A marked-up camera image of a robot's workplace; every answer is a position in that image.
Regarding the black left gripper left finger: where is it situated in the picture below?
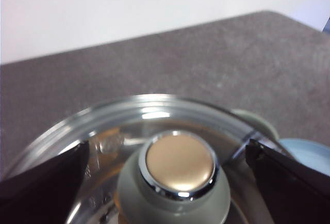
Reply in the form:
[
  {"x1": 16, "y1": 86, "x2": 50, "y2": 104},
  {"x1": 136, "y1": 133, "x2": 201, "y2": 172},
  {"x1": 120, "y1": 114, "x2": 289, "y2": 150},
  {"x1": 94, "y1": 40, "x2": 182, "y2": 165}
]
[{"x1": 0, "y1": 141, "x2": 90, "y2": 224}]

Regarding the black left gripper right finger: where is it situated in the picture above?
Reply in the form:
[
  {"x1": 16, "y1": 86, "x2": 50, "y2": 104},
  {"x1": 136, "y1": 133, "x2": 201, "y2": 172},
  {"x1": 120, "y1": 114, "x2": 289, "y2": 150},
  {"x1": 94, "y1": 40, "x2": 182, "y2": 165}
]
[{"x1": 244, "y1": 138, "x2": 330, "y2": 224}]

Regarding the glass lid with green knob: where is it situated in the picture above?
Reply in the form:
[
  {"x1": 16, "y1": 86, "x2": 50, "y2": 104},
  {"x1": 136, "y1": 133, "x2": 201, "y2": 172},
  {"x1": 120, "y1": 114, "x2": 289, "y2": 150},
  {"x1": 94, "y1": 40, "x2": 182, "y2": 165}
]
[{"x1": 0, "y1": 93, "x2": 274, "y2": 224}]

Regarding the blue round plate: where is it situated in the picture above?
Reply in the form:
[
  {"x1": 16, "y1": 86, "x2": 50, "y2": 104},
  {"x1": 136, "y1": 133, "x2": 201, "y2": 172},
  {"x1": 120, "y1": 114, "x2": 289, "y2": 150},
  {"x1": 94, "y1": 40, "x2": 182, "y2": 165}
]
[{"x1": 278, "y1": 138, "x2": 330, "y2": 177}]

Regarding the pale green electric steamer pot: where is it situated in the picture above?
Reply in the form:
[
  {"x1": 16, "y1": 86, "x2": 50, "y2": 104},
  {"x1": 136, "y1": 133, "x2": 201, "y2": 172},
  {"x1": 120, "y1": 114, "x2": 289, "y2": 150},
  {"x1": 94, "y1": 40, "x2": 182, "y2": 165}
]
[{"x1": 232, "y1": 108, "x2": 281, "y2": 145}]

